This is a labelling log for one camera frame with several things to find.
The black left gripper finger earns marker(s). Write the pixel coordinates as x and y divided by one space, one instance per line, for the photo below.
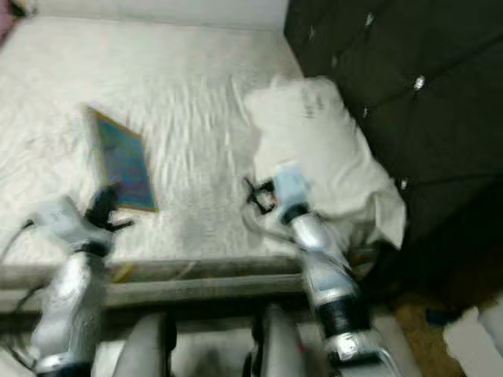
104 206

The colourful children's book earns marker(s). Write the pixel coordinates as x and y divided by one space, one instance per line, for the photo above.
126 161

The white pillow with green print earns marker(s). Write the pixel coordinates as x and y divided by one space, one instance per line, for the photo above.
330 133

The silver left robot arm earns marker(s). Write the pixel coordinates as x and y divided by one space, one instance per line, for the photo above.
75 314

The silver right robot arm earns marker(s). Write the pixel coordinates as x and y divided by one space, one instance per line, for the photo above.
330 275

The grey quilted mattress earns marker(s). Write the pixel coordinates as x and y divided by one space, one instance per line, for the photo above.
47 118

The grey dotted bed base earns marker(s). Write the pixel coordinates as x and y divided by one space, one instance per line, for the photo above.
204 290

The silver left robot leg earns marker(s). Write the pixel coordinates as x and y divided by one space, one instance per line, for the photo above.
149 349

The silver robot leg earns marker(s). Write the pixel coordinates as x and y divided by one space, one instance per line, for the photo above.
149 349
283 345

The silver right robot leg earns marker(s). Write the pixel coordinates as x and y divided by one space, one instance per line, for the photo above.
283 345

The black tufted headboard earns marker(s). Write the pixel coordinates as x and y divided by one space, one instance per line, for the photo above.
424 118

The mauve cartoon print blanket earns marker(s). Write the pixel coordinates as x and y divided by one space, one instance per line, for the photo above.
6 20

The brown floor rug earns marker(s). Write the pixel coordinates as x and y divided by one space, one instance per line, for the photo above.
416 345

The white flat object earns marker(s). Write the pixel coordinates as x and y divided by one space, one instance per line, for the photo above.
475 345

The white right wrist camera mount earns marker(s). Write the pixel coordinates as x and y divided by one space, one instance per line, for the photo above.
291 184

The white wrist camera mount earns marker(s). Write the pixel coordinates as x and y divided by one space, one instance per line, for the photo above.
63 220
291 184

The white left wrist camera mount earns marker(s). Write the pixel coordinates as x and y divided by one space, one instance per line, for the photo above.
63 220

